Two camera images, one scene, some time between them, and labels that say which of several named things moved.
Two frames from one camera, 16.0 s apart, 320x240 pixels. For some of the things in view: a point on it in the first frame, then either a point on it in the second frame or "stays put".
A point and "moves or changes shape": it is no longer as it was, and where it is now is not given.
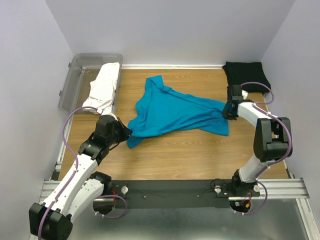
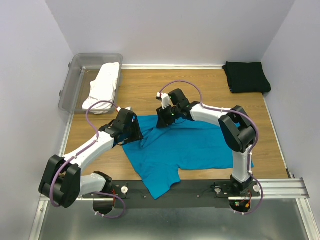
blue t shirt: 160,109 moves or changes shape
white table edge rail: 170,66 stays put
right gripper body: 228,115 to 169,114
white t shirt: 103,89 stays put
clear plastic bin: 84,68 stays put
